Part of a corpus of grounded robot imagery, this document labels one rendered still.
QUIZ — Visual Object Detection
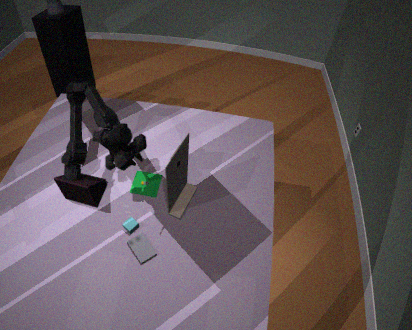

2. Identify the green square marking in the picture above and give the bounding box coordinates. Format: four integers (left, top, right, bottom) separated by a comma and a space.
130, 171, 162, 197

